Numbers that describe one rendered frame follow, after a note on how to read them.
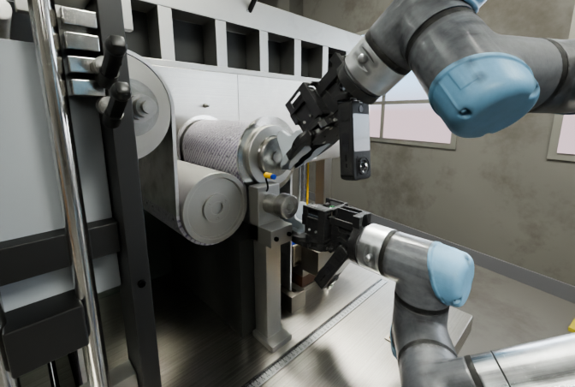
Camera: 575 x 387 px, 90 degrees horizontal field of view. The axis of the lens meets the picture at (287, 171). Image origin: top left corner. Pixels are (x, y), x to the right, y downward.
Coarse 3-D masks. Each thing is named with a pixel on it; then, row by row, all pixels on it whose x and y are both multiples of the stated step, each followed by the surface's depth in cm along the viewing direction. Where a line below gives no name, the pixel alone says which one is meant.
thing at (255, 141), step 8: (264, 128) 51; (272, 128) 53; (280, 128) 54; (256, 136) 50; (264, 136) 52; (248, 144) 50; (256, 144) 51; (248, 152) 50; (256, 152) 51; (248, 160) 50; (256, 160) 51; (248, 168) 51; (256, 168) 51; (256, 176) 52; (280, 176) 56
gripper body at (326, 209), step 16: (304, 208) 54; (320, 208) 52; (336, 208) 52; (352, 208) 52; (320, 224) 51; (336, 224) 51; (352, 224) 48; (368, 224) 49; (320, 240) 52; (336, 240) 51; (352, 240) 47; (352, 256) 47
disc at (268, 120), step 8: (256, 120) 51; (264, 120) 52; (272, 120) 54; (280, 120) 55; (248, 128) 50; (256, 128) 51; (288, 128) 57; (248, 136) 50; (240, 144) 49; (240, 152) 50; (240, 160) 50; (240, 168) 50; (240, 176) 51; (248, 176) 52; (288, 176) 59; (248, 184) 52; (280, 184) 57
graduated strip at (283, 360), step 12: (372, 288) 72; (360, 300) 67; (348, 312) 63; (324, 324) 60; (312, 336) 56; (300, 348) 53; (276, 360) 51; (288, 360) 51; (264, 372) 49; (276, 372) 49; (252, 384) 46
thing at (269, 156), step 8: (272, 136) 52; (264, 144) 51; (272, 144) 52; (264, 152) 51; (272, 152) 53; (280, 152) 53; (264, 160) 51; (272, 160) 53; (280, 160) 54; (264, 168) 51; (272, 168) 53; (280, 168) 54
